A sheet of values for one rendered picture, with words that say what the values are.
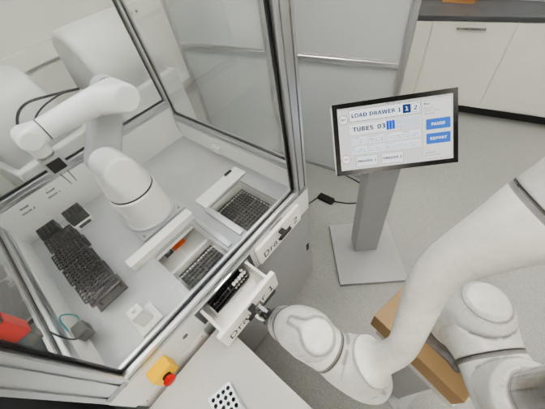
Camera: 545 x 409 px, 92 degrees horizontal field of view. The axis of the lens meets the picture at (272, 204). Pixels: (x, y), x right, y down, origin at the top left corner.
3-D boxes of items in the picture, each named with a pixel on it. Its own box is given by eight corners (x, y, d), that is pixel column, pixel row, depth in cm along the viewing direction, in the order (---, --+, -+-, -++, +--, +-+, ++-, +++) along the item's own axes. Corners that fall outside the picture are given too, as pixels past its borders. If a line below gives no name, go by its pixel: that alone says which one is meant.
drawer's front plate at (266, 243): (301, 218, 125) (299, 204, 116) (261, 264, 113) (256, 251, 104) (298, 217, 126) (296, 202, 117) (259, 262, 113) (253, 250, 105)
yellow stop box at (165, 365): (180, 368, 90) (171, 365, 84) (164, 388, 87) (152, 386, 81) (172, 358, 92) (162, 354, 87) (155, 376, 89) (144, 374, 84)
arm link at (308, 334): (262, 334, 62) (305, 365, 63) (285, 349, 48) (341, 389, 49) (285, 294, 66) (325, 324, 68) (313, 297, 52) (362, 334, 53)
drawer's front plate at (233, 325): (278, 284, 106) (274, 272, 98) (228, 347, 94) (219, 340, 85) (275, 281, 107) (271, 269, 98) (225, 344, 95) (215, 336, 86)
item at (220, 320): (272, 283, 105) (269, 277, 100) (226, 338, 94) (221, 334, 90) (208, 235, 125) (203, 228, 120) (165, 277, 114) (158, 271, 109)
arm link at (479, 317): (466, 294, 84) (503, 263, 67) (502, 359, 73) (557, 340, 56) (415, 300, 85) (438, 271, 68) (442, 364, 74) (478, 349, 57)
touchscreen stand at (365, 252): (406, 281, 179) (470, 174, 101) (340, 286, 184) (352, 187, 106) (385, 221, 211) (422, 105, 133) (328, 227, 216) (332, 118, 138)
